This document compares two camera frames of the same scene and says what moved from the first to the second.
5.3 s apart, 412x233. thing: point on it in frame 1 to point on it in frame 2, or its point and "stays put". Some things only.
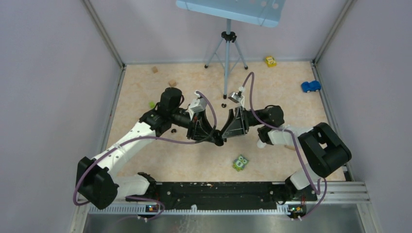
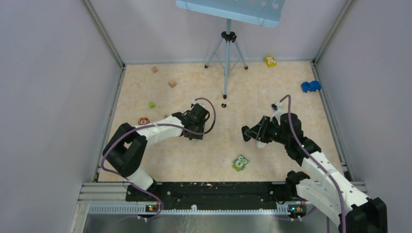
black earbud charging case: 218,138 to 244,129
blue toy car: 313,86 stays put
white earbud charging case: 260,144 stays put
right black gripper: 237,125 to 259,131
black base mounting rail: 248,196 stays put
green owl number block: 239,163 stays put
